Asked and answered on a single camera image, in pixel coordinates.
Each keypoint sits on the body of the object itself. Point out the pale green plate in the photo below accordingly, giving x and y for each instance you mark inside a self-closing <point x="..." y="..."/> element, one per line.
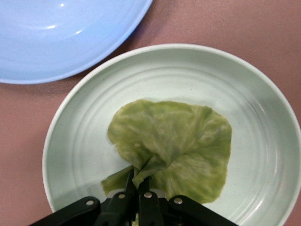
<point x="254" y="141"/>

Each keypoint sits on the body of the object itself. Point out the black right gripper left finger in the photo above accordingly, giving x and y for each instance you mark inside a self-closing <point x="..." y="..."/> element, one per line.
<point x="110" y="212"/>

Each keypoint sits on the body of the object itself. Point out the blue plate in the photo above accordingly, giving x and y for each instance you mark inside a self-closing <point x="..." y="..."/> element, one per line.
<point x="58" y="40"/>

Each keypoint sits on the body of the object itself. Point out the green lettuce leaf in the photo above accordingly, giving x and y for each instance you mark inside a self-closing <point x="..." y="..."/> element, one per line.
<point x="176" y="141"/>

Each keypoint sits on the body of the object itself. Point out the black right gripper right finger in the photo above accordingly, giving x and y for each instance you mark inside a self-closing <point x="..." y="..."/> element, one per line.
<point x="152" y="212"/>

